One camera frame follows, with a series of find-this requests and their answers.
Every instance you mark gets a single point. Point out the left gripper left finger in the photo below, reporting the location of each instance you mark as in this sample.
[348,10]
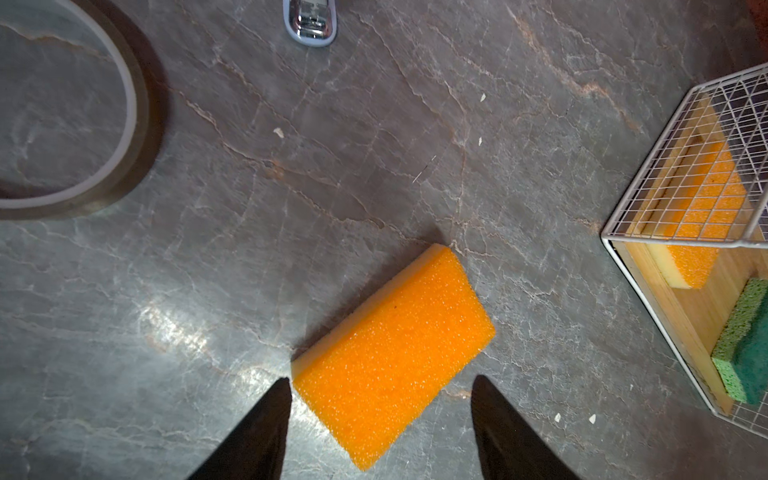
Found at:
[255,448]

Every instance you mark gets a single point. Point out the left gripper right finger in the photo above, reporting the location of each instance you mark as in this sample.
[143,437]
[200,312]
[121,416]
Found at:
[508,447]

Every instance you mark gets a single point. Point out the orange sponge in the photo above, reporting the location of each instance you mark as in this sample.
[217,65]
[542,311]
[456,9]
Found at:
[374,373]
[701,202]

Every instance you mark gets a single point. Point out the dark green sponge top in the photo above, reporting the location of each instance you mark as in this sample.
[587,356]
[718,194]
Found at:
[740,353]

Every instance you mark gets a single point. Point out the bottom wooden shelf board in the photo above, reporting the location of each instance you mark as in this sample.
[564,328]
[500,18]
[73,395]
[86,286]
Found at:
[690,312]

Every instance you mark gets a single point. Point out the black tape roll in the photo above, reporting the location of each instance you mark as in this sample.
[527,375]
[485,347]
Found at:
[137,148]

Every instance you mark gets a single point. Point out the small white stapler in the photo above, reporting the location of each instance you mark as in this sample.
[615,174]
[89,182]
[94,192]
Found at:
[312,23]

